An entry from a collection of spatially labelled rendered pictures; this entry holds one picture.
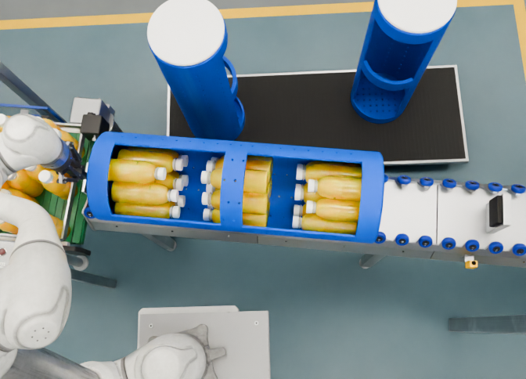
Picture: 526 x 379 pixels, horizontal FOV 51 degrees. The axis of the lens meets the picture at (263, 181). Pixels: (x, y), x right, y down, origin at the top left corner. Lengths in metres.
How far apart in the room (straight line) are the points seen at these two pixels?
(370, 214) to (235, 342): 0.55
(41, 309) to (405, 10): 1.57
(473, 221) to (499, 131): 1.23
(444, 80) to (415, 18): 0.97
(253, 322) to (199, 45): 0.96
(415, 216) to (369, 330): 1.00
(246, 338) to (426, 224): 0.71
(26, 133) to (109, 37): 1.99
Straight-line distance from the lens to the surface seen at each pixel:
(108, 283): 2.81
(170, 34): 2.05
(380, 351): 2.81
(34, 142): 1.43
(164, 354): 1.47
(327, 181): 1.65
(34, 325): 0.97
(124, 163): 1.73
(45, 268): 1.02
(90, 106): 2.21
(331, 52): 3.15
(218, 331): 1.71
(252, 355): 1.71
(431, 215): 1.94
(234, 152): 1.65
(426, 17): 2.09
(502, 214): 1.85
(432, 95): 2.95
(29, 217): 1.18
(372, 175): 1.62
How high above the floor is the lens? 2.78
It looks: 75 degrees down
